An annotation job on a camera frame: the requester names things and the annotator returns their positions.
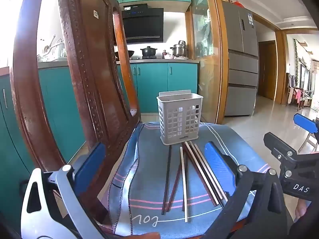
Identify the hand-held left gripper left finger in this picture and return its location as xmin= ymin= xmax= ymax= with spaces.
xmin=21 ymin=142 xmax=110 ymax=239

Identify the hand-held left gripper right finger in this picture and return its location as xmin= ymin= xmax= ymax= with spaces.
xmin=199 ymin=141 xmax=294 ymax=239

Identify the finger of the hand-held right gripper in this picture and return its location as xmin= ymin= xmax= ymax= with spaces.
xmin=264 ymin=132 xmax=299 ymax=163
xmin=293 ymin=113 xmax=319 ymax=134

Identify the beige chopstick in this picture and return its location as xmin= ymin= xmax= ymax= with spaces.
xmin=180 ymin=146 xmax=188 ymax=223
xmin=192 ymin=141 xmax=229 ymax=203
xmin=184 ymin=141 xmax=224 ymax=208

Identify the black chopstick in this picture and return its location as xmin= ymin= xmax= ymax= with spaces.
xmin=161 ymin=146 xmax=172 ymax=215
xmin=189 ymin=141 xmax=222 ymax=201

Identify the dark brown chopstick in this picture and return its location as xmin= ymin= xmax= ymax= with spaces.
xmin=182 ymin=142 xmax=218 ymax=207

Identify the red-brown chopstick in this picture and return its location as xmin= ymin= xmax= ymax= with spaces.
xmin=166 ymin=151 xmax=188 ymax=212

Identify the white plastic utensil basket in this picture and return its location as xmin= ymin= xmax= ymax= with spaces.
xmin=157 ymin=90 xmax=203 ymax=146

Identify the person's right hand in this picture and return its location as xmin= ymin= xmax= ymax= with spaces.
xmin=295 ymin=199 xmax=312 ymax=222

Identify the clothes drying rack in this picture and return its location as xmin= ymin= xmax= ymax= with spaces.
xmin=287 ymin=73 xmax=315 ymax=112

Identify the blue striped cloth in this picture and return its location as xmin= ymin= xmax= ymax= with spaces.
xmin=107 ymin=121 xmax=271 ymax=238

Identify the green vine garland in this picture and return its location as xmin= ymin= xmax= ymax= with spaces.
xmin=293 ymin=39 xmax=300 ymax=85

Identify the brown wooden door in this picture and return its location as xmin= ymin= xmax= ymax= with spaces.
xmin=258 ymin=40 xmax=277 ymax=100

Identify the teal lower cabinet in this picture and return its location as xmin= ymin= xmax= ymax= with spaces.
xmin=117 ymin=62 xmax=200 ymax=114
xmin=0 ymin=66 xmax=88 ymax=229

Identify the grey refrigerator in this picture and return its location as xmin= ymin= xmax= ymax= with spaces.
xmin=221 ymin=1 xmax=259 ymax=117

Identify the carved wooden chair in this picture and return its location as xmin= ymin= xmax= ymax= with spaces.
xmin=10 ymin=0 xmax=162 ymax=239

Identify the glass sliding door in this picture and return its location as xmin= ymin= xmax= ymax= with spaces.
xmin=186 ymin=0 xmax=228 ymax=125

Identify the white dish rack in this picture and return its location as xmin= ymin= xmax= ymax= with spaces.
xmin=37 ymin=36 xmax=67 ymax=62

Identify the dark wok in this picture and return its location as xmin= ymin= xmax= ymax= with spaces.
xmin=115 ymin=50 xmax=135 ymax=60

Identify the large steel pot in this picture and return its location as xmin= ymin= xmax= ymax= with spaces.
xmin=170 ymin=44 xmax=188 ymax=57

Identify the grey kitchen countertop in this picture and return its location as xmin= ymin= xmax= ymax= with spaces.
xmin=37 ymin=58 xmax=200 ymax=69

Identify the black clay pot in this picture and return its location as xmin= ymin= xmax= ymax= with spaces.
xmin=140 ymin=46 xmax=157 ymax=58

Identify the black range hood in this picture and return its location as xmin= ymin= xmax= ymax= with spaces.
xmin=121 ymin=4 xmax=164 ymax=45

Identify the wooden door frame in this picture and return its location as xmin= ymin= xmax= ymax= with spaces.
xmin=253 ymin=12 xmax=319 ymax=105

